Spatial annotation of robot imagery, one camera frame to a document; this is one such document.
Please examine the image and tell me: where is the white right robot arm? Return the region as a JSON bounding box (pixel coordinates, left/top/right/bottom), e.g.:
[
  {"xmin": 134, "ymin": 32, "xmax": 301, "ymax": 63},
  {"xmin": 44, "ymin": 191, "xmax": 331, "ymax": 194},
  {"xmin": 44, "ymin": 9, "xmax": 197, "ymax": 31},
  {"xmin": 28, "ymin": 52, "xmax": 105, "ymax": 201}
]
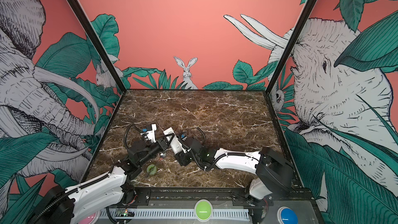
[{"xmin": 170, "ymin": 133, "xmax": 294, "ymax": 206}]

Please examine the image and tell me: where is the black right corner post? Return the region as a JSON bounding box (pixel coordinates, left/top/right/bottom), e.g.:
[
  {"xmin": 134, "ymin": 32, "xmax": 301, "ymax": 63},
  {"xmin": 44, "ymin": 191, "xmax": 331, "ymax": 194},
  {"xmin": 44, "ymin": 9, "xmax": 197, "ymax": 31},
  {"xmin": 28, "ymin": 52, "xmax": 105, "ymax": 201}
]
[{"xmin": 265, "ymin": 0, "xmax": 330, "ymax": 93}]

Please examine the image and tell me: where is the green push button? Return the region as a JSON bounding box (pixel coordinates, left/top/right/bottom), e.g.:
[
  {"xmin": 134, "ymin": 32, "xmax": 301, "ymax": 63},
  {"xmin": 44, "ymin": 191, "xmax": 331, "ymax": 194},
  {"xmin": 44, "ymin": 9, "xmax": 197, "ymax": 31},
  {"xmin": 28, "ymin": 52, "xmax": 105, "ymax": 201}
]
[{"xmin": 194, "ymin": 199, "xmax": 213, "ymax": 222}]

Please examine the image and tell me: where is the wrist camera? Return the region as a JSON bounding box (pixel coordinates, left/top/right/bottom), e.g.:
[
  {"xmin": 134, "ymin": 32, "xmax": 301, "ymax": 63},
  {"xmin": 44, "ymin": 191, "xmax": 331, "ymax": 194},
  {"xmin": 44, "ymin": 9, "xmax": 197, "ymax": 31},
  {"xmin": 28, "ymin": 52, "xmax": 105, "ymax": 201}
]
[
  {"xmin": 178, "ymin": 133, "xmax": 190, "ymax": 153},
  {"xmin": 141, "ymin": 124, "xmax": 157, "ymax": 143}
]

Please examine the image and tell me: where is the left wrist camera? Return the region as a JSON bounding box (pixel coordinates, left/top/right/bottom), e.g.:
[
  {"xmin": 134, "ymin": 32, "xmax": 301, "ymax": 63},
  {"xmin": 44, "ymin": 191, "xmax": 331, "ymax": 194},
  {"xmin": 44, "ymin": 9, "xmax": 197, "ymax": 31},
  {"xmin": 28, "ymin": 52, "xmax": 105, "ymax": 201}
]
[{"xmin": 141, "ymin": 124, "xmax": 157, "ymax": 143}]

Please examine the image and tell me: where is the green tape roll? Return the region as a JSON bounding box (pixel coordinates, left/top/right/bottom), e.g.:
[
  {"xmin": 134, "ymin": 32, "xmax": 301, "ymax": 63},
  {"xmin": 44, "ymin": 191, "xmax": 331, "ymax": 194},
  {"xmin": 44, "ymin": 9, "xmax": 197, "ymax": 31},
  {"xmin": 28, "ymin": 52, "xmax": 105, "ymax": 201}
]
[{"xmin": 146, "ymin": 164, "xmax": 157, "ymax": 176}]

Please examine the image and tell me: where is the white remote control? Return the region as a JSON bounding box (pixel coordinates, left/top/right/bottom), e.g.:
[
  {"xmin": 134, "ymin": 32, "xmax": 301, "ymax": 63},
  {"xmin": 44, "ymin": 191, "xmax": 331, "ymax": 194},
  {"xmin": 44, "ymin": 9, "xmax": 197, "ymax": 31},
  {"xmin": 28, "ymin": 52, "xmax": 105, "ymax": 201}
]
[{"xmin": 163, "ymin": 127, "xmax": 183, "ymax": 155}]

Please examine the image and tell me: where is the black left corner post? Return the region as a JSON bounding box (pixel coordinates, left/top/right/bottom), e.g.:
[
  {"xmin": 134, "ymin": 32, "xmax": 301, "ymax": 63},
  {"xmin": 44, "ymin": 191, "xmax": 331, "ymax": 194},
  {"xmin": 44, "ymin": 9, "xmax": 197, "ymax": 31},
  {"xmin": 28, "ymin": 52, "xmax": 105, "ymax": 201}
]
[{"xmin": 51, "ymin": 0, "xmax": 127, "ymax": 93}]

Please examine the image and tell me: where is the pink push button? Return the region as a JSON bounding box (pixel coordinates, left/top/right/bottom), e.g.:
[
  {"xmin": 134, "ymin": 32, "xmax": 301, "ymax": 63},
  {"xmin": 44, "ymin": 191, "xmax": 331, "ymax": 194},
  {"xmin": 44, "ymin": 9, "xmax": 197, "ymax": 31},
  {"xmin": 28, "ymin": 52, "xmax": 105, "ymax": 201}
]
[{"xmin": 78, "ymin": 213, "xmax": 100, "ymax": 224}]

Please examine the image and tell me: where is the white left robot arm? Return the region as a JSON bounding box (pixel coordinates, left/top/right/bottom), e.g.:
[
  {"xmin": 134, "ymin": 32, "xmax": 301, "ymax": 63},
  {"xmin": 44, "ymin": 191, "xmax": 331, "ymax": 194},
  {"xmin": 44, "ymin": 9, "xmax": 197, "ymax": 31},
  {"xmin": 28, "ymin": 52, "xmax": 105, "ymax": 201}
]
[{"xmin": 27, "ymin": 129, "xmax": 178, "ymax": 224}]

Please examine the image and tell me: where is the blue push button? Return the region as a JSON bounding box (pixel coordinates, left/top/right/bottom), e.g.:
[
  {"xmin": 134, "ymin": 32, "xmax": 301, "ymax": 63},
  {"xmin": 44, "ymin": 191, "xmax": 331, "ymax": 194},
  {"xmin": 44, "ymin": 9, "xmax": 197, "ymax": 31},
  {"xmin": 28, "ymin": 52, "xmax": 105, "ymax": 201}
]
[{"xmin": 277, "ymin": 206, "xmax": 298, "ymax": 224}]

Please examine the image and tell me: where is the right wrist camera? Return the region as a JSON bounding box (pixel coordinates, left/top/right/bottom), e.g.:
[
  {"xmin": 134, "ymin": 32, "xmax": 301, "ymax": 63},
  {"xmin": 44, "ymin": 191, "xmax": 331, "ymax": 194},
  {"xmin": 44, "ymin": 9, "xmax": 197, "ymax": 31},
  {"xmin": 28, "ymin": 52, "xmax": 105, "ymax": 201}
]
[{"xmin": 178, "ymin": 133, "xmax": 190, "ymax": 153}]

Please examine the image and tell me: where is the black corner post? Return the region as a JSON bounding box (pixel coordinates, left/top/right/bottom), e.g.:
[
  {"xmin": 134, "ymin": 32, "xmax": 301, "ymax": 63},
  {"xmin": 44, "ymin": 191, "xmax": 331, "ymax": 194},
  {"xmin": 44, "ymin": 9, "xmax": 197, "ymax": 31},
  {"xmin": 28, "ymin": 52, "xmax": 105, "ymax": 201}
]
[
  {"xmin": 265, "ymin": 0, "xmax": 330, "ymax": 93},
  {"xmin": 51, "ymin": 0, "xmax": 127, "ymax": 93}
]

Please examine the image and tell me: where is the white slotted cable duct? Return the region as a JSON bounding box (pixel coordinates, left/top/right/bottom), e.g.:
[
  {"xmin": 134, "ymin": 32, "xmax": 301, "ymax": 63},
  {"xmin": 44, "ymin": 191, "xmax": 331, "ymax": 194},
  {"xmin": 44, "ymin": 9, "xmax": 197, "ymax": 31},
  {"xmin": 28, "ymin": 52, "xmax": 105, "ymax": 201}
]
[{"xmin": 109, "ymin": 208, "xmax": 250, "ymax": 221}]

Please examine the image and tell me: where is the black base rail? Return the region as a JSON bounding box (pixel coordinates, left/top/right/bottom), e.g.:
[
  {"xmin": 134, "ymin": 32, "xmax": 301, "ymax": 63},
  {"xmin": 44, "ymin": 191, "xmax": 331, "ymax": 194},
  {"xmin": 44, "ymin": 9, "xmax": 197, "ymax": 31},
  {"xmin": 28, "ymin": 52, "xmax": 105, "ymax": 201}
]
[{"xmin": 132, "ymin": 187, "xmax": 315, "ymax": 207}]

